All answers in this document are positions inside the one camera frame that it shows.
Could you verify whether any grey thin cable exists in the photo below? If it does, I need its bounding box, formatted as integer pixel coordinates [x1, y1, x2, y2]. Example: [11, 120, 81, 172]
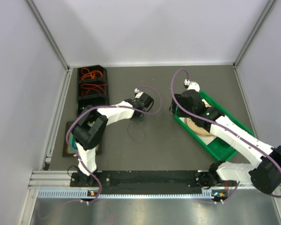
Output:
[127, 120, 147, 143]

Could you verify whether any red thin cable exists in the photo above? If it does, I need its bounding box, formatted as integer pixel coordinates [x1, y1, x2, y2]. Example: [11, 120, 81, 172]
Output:
[80, 83, 108, 97]

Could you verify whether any orange thin cable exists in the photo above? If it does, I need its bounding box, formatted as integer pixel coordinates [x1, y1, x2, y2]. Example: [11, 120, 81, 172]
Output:
[81, 67, 104, 80]

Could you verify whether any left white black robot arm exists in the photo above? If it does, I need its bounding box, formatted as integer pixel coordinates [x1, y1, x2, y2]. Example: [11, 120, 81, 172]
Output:
[66, 89, 154, 186]

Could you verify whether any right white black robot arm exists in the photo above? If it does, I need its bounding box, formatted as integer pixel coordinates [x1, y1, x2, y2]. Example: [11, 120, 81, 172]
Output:
[170, 80, 281, 198]

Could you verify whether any beige painted ceramic plate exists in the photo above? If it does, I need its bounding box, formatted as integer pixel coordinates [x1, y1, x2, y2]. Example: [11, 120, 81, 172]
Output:
[184, 118, 213, 136]

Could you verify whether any white square board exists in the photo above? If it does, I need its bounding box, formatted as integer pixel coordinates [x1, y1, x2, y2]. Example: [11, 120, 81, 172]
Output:
[179, 118, 215, 145]

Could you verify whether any black compartment organizer bin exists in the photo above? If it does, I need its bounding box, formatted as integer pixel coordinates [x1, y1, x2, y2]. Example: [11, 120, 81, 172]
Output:
[76, 65, 110, 116]

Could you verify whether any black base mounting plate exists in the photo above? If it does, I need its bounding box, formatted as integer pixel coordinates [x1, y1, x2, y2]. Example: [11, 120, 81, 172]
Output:
[70, 170, 225, 188]

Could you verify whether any teal sponge on black tray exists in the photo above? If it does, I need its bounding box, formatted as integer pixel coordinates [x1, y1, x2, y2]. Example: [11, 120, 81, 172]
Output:
[62, 120, 103, 157]

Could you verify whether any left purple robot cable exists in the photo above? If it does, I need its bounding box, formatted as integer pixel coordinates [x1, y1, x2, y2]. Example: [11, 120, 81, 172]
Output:
[67, 85, 163, 204]

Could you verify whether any aluminium front frame rail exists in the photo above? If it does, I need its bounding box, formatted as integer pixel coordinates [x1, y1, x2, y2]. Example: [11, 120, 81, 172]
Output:
[28, 170, 281, 189]

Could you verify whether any grey slotted cable duct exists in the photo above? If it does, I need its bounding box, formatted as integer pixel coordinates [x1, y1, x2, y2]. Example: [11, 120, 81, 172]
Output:
[37, 189, 226, 199]

